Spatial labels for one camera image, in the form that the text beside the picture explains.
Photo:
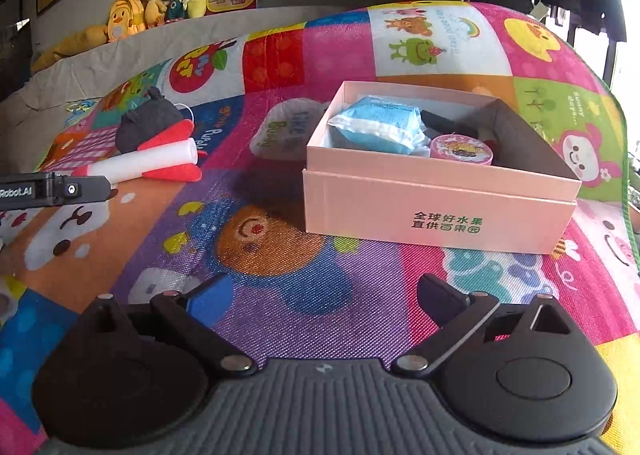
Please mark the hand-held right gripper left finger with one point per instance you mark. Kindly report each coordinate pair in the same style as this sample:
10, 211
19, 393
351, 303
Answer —
210, 300

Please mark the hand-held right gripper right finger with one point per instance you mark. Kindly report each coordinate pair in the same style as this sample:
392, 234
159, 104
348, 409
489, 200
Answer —
440, 297

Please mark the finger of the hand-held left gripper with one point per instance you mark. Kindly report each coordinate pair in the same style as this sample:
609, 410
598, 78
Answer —
85, 189

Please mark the red white foam rocket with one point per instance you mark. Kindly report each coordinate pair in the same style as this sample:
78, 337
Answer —
150, 160

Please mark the black plush toy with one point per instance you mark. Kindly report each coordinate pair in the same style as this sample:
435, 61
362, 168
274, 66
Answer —
145, 127

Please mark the pink cardboard box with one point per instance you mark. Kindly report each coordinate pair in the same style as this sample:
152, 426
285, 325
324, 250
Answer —
400, 205

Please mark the blue white packet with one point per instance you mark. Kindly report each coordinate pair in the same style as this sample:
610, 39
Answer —
380, 122

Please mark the colourful printed play mat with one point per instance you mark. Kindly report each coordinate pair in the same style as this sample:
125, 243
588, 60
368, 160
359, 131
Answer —
350, 280

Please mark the long yellow plush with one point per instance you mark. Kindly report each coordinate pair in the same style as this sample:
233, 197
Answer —
70, 47

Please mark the yellow duck backpack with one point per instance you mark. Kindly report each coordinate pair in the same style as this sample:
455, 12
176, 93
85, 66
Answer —
125, 20

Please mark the orange plush animal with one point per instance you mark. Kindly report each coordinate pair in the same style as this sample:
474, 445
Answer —
152, 5

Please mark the banana plush toy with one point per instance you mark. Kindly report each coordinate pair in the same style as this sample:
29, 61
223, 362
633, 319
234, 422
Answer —
196, 2

